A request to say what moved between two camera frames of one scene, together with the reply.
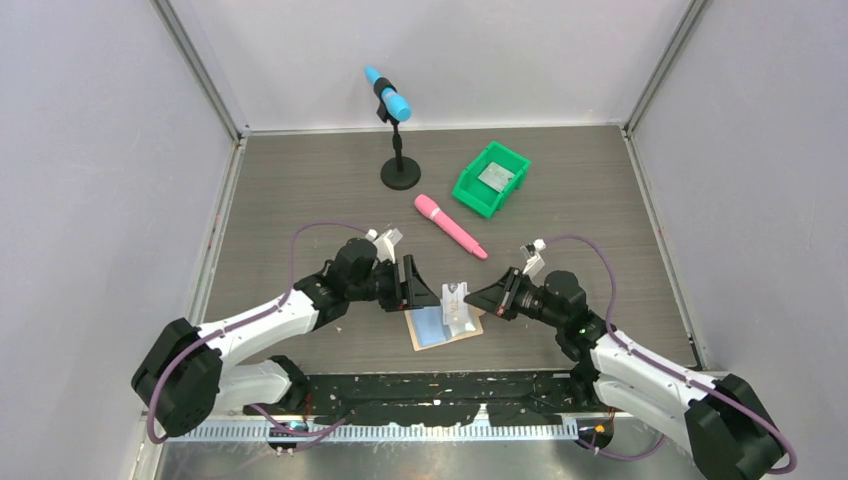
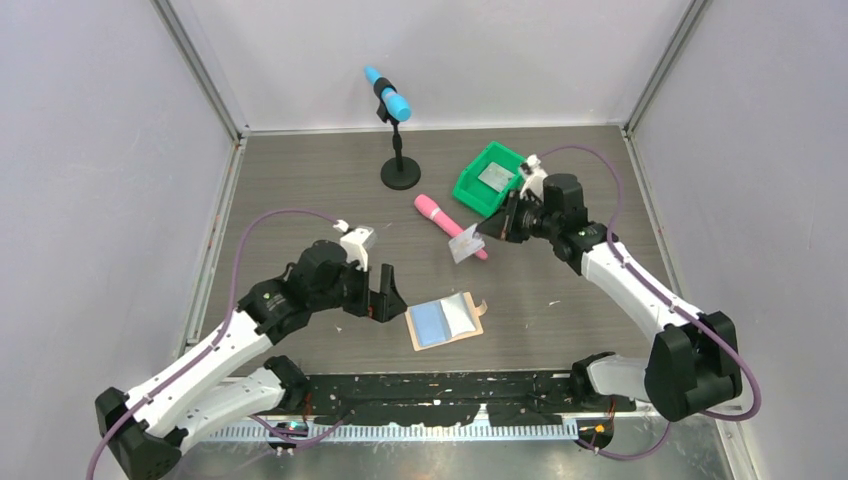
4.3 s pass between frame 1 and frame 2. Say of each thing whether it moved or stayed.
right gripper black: moved
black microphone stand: stayed
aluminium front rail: stayed
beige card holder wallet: stayed
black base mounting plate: stayed
